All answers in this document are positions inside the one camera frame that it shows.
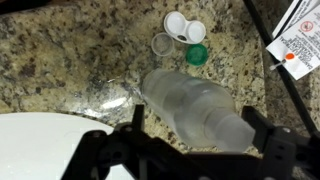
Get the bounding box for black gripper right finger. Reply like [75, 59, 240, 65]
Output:
[241, 106, 320, 180]

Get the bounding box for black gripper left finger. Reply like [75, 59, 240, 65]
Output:
[60, 103, 188, 180]

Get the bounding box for clear plastic bottle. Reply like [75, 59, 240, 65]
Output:
[142, 69, 255, 152]

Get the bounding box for white oval sink basin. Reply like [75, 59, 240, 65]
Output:
[0, 112, 113, 180]

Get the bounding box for white paper packet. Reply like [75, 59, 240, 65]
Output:
[266, 0, 320, 80]

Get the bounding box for clear small round cap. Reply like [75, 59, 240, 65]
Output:
[151, 32, 174, 57]

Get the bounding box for green lens case cap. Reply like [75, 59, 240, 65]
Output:
[185, 44, 208, 66]

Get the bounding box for white contact lens case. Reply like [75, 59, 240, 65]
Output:
[163, 11, 206, 44]

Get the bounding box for black power cable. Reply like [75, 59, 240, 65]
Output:
[242, 0, 320, 138]

